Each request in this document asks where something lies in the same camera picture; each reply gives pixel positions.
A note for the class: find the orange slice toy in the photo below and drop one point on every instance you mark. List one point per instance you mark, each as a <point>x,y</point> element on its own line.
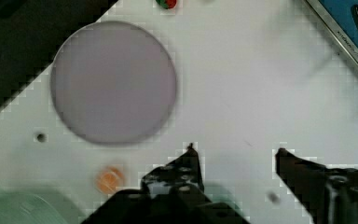
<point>109,180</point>

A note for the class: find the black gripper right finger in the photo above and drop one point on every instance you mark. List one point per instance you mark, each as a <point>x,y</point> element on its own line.
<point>330,195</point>

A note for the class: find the strawberry toy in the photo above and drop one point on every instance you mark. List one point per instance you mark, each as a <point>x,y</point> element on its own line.
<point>167,4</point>

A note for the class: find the round grey plate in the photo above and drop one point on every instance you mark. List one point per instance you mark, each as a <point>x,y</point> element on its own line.
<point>113,83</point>

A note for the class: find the green bowl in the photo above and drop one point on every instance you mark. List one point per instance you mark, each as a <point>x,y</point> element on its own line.
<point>38,206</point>

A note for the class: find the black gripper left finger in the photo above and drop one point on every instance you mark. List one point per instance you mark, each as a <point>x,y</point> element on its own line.
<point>170,194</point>

